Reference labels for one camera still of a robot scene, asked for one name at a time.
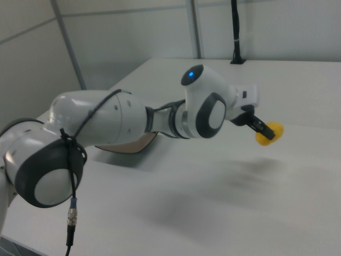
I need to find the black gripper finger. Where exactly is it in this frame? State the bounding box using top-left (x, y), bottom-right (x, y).
top-left (246, 110), bottom-right (277, 140)

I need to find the robot gripper body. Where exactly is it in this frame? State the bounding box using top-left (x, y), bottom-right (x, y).
top-left (230, 83), bottom-right (260, 127)

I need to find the yellow potato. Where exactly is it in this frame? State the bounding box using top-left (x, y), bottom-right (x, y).
top-left (255, 121), bottom-right (285, 147)

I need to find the brown square ceramic plate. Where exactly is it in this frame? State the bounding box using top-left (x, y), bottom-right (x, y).
top-left (94, 131), bottom-right (158, 155)

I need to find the black camera pole with base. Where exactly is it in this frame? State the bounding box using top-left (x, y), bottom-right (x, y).
top-left (230, 0), bottom-right (247, 66)

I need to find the black arm cable with connector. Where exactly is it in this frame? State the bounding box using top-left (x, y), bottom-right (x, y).
top-left (59, 89), bottom-right (132, 256)

